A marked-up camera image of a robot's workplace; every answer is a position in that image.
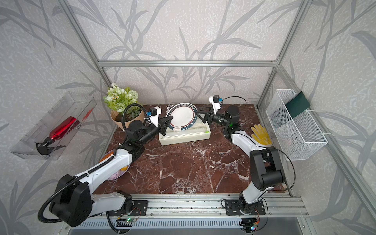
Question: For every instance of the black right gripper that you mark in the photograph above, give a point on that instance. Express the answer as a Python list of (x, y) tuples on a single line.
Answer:
[(209, 117)]

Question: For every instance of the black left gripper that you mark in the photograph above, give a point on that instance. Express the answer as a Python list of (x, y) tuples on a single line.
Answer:
[(165, 120)]

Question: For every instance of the cream plastic wrap dispenser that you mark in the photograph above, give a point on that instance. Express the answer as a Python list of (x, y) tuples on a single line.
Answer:
[(197, 132)]

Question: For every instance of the white plate green rim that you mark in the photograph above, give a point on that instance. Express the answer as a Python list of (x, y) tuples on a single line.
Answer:
[(184, 116)]

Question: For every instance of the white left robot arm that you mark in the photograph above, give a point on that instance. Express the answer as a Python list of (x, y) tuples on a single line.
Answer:
[(75, 200)]

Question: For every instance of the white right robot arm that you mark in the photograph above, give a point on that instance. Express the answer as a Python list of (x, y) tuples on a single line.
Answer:
[(266, 168)]

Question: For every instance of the purple plate with food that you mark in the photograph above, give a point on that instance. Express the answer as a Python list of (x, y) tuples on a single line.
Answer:
[(117, 174)]

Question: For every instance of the terracotta flower pot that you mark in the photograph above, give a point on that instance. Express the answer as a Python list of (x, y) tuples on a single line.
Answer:
[(129, 117)]

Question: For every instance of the white green artificial flowers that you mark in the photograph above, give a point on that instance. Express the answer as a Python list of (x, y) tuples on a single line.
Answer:
[(117, 99)]

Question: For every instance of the yellow rubber glove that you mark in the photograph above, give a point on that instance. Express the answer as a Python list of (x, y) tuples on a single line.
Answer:
[(260, 135)]

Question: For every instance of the red spray bottle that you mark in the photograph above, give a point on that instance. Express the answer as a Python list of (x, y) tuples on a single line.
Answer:
[(58, 133)]

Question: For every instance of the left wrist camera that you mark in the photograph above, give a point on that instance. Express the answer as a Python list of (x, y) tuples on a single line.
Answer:
[(152, 116)]

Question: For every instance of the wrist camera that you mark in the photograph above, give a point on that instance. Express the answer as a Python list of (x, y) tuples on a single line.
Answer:
[(152, 116), (216, 102)]

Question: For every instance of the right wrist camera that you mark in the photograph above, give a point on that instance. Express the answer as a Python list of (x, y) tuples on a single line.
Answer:
[(216, 102)]

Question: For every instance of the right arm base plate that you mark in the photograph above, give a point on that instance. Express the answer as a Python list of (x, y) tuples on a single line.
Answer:
[(238, 208)]

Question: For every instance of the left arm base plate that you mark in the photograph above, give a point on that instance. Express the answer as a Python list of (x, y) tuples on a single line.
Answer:
[(138, 208)]

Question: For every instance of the white wire mesh basket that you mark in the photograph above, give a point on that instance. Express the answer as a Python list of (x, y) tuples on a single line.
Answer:
[(298, 137)]

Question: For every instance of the clear wall-mounted plastic bin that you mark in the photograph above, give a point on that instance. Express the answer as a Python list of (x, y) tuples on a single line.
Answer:
[(71, 104)]

